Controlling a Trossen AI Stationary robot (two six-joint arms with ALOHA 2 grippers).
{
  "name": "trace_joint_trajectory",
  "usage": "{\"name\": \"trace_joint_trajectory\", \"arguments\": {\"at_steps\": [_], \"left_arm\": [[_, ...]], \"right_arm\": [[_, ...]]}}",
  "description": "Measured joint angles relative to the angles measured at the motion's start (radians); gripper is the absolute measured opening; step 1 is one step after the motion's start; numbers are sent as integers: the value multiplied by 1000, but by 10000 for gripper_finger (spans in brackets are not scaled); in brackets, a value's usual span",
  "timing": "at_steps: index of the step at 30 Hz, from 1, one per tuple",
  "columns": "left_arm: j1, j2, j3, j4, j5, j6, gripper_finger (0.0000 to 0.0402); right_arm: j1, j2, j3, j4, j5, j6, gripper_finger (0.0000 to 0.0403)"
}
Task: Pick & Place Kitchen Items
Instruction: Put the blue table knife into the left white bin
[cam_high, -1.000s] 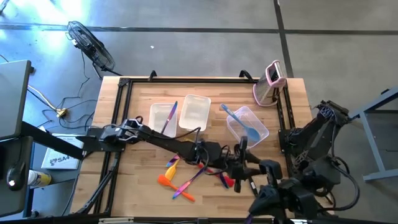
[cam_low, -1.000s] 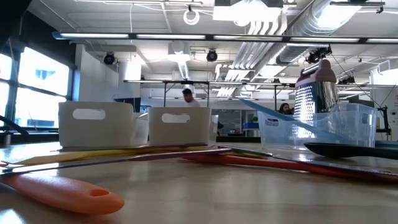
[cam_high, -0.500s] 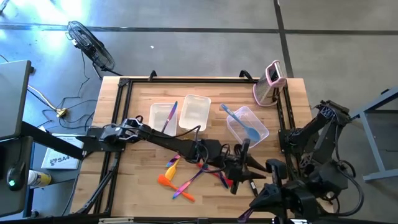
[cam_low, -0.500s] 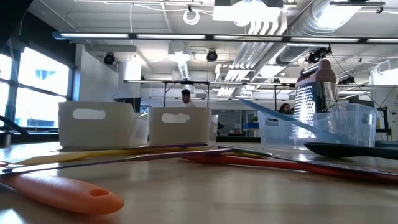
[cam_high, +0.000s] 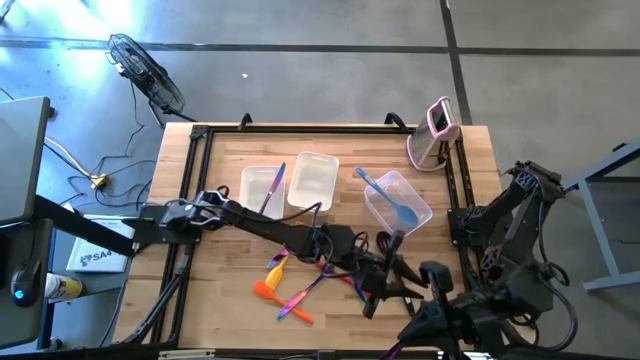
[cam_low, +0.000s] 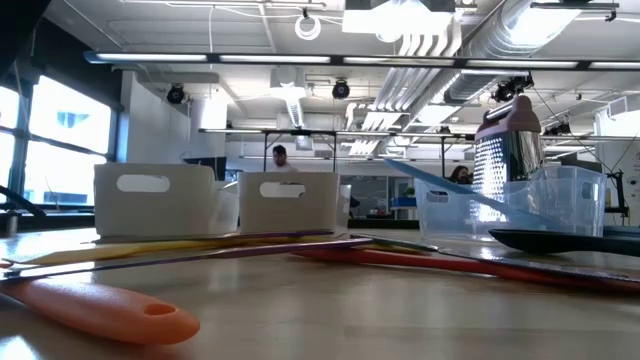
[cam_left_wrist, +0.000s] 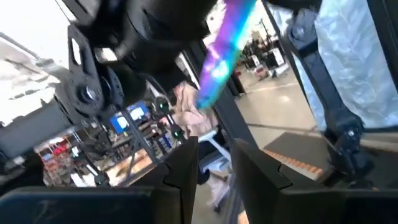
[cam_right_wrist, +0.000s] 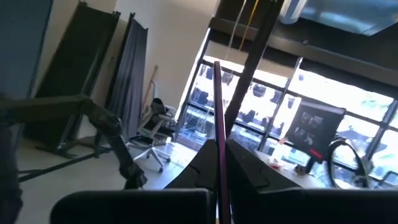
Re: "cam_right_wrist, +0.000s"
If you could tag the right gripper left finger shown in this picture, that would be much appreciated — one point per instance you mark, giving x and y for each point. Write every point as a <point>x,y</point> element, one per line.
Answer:
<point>155,208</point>

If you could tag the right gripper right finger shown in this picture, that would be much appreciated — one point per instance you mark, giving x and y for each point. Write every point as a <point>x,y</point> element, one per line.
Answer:
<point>295,207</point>

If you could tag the purple utensils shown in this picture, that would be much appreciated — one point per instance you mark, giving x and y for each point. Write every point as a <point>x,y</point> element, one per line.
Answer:
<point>220,124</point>

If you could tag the computer monitor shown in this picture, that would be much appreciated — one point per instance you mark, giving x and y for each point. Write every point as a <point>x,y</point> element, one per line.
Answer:
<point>317,130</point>

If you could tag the grey office chair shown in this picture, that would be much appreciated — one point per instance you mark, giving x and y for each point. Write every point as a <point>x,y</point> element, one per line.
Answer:
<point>155,124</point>

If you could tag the wooden stick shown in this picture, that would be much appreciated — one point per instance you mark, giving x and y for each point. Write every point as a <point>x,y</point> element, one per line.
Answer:
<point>150,87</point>

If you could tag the large window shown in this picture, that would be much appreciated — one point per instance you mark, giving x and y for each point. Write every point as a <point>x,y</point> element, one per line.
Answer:
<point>342,93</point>

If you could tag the dark curtain panel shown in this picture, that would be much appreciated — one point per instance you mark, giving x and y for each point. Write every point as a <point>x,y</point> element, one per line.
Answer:
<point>130,77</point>

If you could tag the black folding panel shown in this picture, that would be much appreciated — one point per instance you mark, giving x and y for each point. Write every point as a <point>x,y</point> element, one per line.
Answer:
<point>71,71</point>

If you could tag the dark grey backdrop panel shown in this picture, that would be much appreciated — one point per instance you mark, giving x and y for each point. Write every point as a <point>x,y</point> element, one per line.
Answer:
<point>21,37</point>

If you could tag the black aluminium rig frame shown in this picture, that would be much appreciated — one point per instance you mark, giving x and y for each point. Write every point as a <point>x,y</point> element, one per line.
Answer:
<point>252,62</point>

